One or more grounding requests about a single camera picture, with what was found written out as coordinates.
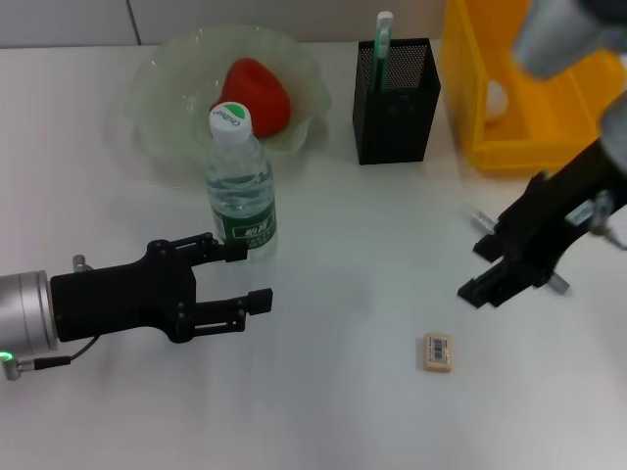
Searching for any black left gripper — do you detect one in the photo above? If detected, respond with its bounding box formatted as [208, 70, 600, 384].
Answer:
[50, 233, 274, 344]

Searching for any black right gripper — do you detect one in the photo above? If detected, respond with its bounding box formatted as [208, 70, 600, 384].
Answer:
[458, 139, 627, 309]

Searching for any silver grey pen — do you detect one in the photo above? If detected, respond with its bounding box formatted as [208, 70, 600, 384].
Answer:
[470, 209, 569, 294]

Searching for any clear green-label water bottle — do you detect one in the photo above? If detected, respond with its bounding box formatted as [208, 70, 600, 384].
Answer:
[205, 101, 279, 263]

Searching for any beige barcode eraser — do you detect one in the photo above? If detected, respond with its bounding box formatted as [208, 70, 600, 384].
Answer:
[420, 332, 453, 376]

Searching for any white paper ball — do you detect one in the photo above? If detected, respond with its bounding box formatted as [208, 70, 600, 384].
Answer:
[486, 80, 509, 123]

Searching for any orange toy fruit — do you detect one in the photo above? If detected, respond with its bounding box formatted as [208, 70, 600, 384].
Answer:
[210, 57, 293, 139]

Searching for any green utility knife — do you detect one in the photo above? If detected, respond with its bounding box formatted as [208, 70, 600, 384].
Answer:
[374, 12, 395, 94]

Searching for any black mesh pen holder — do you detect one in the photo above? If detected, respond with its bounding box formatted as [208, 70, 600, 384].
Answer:
[351, 37, 442, 166]

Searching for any green glass fruit plate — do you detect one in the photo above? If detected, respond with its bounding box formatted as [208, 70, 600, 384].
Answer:
[125, 24, 333, 187]

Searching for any yellow plastic bin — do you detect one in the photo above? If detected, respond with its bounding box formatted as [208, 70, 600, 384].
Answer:
[440, 0, 627, 176]

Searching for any right arm cable with connector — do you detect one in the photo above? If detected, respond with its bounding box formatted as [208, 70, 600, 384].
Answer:
[567, 190, 627, 252]

